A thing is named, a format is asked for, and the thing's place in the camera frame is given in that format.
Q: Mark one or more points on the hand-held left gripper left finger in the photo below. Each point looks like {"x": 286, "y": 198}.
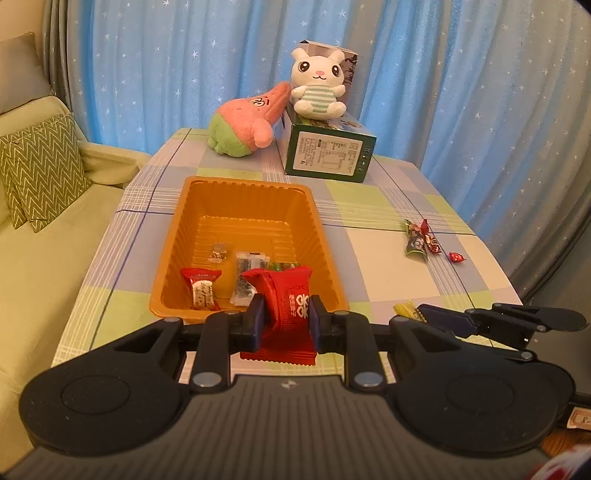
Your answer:
{"x": 256, "y": 323}

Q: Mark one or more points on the yellow green snack packet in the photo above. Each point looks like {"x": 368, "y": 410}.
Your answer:
{"x": 406, "y": 308}

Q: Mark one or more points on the green cardboard box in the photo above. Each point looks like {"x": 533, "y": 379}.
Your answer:
{"x": 328, "y": 154}

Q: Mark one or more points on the grey curtain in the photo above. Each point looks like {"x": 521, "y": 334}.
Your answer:
{"x": 60, "y": 46}
{"x": 554, "y": 230}

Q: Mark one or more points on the small clear candy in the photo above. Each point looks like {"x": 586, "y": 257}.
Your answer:
{"x": 219, "y": 253}

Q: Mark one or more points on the red white candy packet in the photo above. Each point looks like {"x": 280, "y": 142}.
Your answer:
{"x": 201, "y": 290}

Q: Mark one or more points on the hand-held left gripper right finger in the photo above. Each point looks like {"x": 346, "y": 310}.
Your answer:
{"x": 317, "y": 323}

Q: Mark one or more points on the large red snack packet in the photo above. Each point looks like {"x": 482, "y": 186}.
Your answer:
{"x": 286, "y": 314}

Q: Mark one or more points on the blue star curtain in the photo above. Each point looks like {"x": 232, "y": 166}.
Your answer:
{"x": 184, "y": 69}

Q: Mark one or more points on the red silver twist candy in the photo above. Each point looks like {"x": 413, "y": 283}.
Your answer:
{"x": 431, "y": 242}

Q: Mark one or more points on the clear black snack bar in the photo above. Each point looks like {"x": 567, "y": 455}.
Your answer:
{"x": 244, "y": 281}

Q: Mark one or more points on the grey tall cardboard box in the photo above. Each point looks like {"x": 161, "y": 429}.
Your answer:
{"x": 351, "y": 69}

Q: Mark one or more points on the white rabbit plush toy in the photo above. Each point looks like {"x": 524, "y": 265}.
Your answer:
{"x": 318, "y": 69}

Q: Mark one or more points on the grey cushion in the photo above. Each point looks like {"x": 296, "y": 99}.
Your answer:
{"x": 21, "y": 74}

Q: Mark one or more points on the green candy packet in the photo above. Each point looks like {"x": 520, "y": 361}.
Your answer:
{"x": 415, "y": 242}

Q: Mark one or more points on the red white patterned clothing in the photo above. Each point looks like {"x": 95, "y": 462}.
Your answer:
{"x": 563, "y": 468}

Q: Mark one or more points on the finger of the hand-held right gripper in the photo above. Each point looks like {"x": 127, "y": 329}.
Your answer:
{"x": 545, "y": 316}
{"x": 443, "y": 318}

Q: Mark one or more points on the pink green starfish plush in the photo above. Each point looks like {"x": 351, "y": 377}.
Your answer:
{"x": 240, "y": 120}

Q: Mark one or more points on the small red candy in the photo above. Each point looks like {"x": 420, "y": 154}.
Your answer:
{"x": 457, "y": 258}

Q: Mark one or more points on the small green snack packet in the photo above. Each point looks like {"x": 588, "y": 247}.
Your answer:
{"x": 281, "y": 266}

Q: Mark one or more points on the orange plastic tray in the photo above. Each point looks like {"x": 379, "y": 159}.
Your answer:
{"x": 240, "y": 207}

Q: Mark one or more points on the green zigzag cushion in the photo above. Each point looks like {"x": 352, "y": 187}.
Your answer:
{"x": 40, "y": 225}
{"x": 41, "y": 170}

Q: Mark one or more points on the light green sofa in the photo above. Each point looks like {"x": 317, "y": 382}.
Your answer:
{"x": 46, "y": 300}

